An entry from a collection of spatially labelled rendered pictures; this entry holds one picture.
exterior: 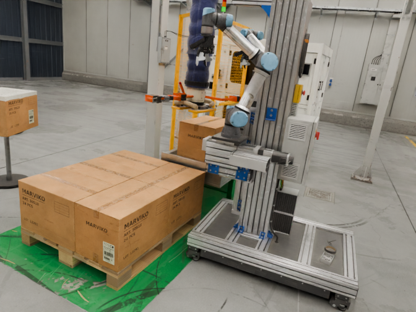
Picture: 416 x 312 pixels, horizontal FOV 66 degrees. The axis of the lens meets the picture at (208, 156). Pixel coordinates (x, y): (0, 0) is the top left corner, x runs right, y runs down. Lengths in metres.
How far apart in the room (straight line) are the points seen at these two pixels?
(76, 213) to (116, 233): 0.36
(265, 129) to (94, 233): 1.43
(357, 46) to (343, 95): 1.56
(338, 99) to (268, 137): 9.21
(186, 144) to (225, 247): 1.19
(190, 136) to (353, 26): 9.10
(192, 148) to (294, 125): 1.21
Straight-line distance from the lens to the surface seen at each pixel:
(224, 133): 2.35
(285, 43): 2.41
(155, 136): 4.25
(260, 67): 2.20
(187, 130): 3.20
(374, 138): 5.55
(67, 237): 2.58
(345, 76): 11.57
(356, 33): 11.64
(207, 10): 2.15
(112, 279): 2.41
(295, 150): 2.41
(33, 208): 2.78
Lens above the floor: 1.57
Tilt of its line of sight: 17 degrees down
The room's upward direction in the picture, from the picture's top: 6 degrees clockwise
